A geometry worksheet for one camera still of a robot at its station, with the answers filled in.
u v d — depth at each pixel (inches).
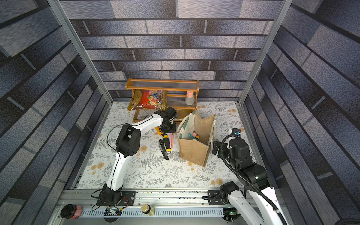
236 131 22.7
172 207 28.1
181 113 40.7
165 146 36.5
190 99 37.9
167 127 34.4
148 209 23.9
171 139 37.5
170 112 32.9
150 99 36.9
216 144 23.4
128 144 23.2
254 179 16.6
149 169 33.3
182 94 39.5
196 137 38.0
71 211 25.3
